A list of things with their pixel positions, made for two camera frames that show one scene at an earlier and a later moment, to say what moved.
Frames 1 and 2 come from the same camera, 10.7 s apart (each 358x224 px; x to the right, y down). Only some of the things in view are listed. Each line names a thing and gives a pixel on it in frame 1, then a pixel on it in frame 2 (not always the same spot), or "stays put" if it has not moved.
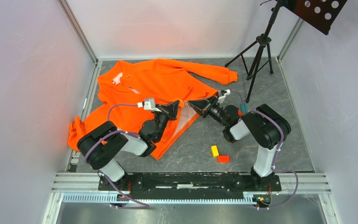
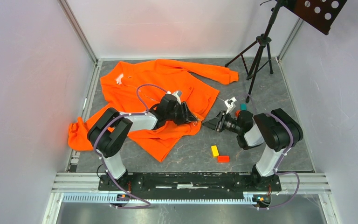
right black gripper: x=204 y=102 to x=215 y=123
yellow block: x=215 y=150 stays put
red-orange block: x=223 y=159 stays put
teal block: x=244 y=108 stays put
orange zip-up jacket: x=123 y=86 stays put
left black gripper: x=170 y=110 to x=187 y=116
